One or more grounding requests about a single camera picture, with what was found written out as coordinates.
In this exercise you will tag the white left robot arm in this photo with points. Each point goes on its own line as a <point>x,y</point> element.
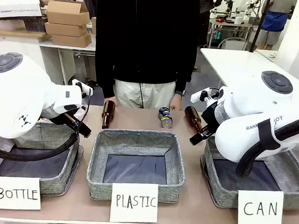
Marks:
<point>21,94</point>

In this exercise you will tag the person in black sweater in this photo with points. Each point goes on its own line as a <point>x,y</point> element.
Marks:
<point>146,40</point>

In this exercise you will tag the wooden shelf board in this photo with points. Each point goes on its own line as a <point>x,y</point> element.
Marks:
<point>19,33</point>

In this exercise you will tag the grey fabric basket bottle label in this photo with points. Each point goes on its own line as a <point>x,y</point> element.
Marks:
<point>57,172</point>

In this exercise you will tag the person's left hand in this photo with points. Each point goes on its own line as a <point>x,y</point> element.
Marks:
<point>176,102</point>

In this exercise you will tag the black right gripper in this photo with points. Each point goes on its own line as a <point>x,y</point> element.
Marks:
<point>211,118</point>

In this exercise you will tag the white printed carton box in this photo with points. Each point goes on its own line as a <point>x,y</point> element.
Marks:
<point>17,7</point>

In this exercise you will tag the white desk with legs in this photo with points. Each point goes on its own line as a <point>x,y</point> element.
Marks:
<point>67,48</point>

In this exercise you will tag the grey fabric basket plastic label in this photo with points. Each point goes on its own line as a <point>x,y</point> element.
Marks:
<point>137,144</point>

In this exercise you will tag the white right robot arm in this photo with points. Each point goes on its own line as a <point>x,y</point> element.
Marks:
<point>253,115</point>

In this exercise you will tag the white paper sign BOTTLE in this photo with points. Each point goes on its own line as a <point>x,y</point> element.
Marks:
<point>15,194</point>

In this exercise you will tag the grey fabric basket can label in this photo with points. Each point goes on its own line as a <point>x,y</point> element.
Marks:
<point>216,182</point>

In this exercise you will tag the green glowing device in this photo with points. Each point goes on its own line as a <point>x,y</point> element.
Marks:
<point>217,35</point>

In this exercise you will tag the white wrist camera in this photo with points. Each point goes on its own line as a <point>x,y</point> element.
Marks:
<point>201,95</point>
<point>82,87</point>

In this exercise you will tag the black mesh basket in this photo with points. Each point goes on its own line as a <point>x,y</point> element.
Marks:
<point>35,25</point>

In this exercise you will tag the person in blue shorts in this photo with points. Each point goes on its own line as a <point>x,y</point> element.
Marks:
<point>274,20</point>

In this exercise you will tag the white paper sign PLASTIC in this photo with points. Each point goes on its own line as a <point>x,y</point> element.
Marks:
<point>134,202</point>

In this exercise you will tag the grey background workbench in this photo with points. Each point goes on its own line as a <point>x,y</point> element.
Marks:
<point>233,24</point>

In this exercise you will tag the crushed printed drink can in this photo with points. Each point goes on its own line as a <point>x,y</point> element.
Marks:
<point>166,117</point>

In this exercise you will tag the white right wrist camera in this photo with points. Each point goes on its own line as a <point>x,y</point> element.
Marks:
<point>201,95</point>

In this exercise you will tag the dark wrist watch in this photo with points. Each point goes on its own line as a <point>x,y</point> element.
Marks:
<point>183,93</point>

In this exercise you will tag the brown glass bottle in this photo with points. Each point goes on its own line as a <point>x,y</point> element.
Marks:
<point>193,118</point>
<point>108,113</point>

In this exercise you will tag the open cardboard box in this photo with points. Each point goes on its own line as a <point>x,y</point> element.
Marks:
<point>68,13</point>

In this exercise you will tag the grey round back chair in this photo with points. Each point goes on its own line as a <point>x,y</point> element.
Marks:
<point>232,43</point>

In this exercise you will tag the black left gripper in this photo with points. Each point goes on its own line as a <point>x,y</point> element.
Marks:
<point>60,118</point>

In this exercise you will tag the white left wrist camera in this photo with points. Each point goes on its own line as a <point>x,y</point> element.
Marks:
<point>82,87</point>

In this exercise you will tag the black slanted pole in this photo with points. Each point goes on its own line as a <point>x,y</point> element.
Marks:
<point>260,24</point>

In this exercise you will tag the person in dark clothes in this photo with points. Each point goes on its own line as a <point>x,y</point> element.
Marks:
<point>204,19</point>

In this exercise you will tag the white paper sign CAN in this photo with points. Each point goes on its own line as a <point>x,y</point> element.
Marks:
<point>260,209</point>

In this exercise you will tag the flat cardboard box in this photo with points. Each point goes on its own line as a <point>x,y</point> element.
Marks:
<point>71,40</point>
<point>65,29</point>

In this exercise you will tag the white cylinder roll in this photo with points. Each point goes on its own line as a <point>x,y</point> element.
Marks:
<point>238,20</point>

